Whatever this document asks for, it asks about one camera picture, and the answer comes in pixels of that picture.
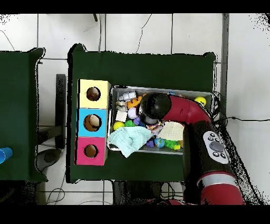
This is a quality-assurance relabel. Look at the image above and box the orange plastic building block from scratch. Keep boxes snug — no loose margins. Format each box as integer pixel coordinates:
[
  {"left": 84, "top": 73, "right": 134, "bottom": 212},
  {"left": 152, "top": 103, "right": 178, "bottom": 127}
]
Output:
[{"left": 126, "top": 96, "right": 143, "bottom": 109}]

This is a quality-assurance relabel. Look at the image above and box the black floor cable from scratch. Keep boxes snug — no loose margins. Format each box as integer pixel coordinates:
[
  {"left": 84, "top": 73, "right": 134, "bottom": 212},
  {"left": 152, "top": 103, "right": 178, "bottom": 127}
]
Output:
[{"left": 213, "top": 116, "right": 270, "bottom": 124}]

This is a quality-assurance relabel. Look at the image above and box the colourful rag ball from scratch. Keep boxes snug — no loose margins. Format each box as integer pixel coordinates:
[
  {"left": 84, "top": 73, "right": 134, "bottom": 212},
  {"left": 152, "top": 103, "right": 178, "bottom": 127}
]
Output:
[{"left": 146, "top": 122, "right": 165, "bottom": 136}]

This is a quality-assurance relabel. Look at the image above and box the wooden box with three holes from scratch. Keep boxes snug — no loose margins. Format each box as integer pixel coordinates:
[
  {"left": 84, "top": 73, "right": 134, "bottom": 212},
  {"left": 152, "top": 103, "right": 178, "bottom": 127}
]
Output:
[{"left": 74, "top": 78, "right": 112, "bottom": 166}]

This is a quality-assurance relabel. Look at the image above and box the dark grey floor base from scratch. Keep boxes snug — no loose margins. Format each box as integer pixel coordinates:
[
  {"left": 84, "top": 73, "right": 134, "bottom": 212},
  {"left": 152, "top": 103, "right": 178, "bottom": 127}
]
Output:
[{"left": 34, "top": 148, "right": 62, "bottom": 172}]

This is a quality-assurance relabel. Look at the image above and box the black upright panel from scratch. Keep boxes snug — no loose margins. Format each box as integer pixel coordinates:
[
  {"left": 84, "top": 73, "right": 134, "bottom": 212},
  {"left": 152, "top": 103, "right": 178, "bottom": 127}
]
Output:
[{"left": 55, "top": 73, "right": 66, "bottom": 150}]

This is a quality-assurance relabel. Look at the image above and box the white baseball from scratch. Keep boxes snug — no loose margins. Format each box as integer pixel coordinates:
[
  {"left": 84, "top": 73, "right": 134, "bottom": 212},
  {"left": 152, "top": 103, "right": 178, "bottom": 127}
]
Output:
[{"left": 127, "top": 107, "right": 139, "bottom": 119}]

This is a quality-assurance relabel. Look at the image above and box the mint green waffle cloth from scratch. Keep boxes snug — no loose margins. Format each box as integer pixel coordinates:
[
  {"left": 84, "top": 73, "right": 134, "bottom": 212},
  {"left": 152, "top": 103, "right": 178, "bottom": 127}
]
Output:
[{"left": 107, "top": 126, "right": 153, "bottom": 158}]

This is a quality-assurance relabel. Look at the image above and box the silver wire mesh bin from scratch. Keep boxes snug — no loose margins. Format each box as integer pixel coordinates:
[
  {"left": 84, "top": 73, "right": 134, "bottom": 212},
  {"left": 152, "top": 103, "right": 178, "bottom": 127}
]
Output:
[{"left": 106, "top": 85, "right": 214, "bottom": 157}]

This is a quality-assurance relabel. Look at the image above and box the yellow plastic ball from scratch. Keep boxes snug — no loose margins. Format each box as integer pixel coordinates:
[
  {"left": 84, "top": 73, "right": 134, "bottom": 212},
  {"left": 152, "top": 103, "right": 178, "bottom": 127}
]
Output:
[
  {"left": 113, "top": 121, "right": 126, "bottom": 131},
  {"left": 194, "top": 96, "right": 207, "bottom": 106}
]

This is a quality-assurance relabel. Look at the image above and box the plain wooden block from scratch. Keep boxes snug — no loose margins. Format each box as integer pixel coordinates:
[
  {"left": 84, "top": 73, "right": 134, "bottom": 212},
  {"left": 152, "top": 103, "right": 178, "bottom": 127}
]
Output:
[{"left": 115, "top": 111, "right": 128, "bottom": 123}]

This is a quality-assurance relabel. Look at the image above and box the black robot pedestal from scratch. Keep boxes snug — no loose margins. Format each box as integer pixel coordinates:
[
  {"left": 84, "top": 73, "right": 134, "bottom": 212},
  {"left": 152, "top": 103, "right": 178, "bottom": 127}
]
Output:
[{"left": 111, "top": 180, "right": 184, "bottom": 205}]

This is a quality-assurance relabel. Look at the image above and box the dark green table cloth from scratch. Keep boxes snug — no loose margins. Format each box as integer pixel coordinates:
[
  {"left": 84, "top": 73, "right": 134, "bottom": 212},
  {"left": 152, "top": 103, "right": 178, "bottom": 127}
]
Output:
[
  {"left": 0, "top": 47, "right": 48, "bottom": 183},
  {"left": 66, "top": 43, "right": 217, "bottom": 183}
]

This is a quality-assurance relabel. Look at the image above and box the blue cup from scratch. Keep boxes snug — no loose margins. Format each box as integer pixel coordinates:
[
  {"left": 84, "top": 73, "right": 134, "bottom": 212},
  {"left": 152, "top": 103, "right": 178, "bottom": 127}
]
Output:
[{"left": 0, "top": 147, "right": 14, "bottom": 164}]

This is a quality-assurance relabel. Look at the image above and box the cream waffle cloth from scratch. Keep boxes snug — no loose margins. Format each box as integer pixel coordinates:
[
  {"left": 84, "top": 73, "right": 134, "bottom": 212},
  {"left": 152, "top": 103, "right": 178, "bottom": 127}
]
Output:
[{"left": 157, "top": 121, "right": 185, "bottom": 141}]

